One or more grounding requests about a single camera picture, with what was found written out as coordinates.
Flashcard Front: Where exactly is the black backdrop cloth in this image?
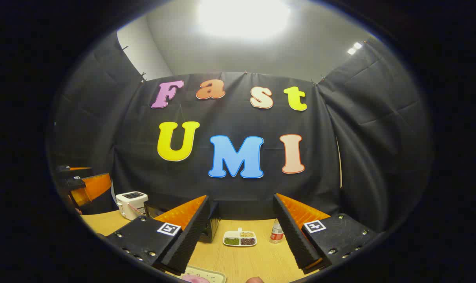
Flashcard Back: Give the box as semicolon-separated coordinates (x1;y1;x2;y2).
51;33;433;232

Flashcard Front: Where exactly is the large ceiling light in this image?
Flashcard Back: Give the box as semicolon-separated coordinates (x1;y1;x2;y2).
199;0;291;40

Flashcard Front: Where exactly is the black electric oven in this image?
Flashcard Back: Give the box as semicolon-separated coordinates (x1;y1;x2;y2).
145;201;220;243

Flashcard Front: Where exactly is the clear red label water bottle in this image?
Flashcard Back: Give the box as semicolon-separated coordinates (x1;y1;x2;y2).
270;219;284;244

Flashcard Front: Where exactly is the white toaster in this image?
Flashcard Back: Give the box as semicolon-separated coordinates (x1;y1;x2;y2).
115;191;149;221

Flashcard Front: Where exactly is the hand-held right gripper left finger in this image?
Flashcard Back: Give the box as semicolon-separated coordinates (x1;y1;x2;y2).
104;195;210;275

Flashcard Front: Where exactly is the white divided bean dish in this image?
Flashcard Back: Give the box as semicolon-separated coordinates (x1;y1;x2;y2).
223;227;257;247

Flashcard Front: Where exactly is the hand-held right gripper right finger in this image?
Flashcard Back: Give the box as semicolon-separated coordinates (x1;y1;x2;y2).
273;193;380;275

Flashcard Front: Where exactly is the cream food tray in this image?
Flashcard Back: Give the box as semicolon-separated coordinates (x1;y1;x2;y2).
179;265;227;283

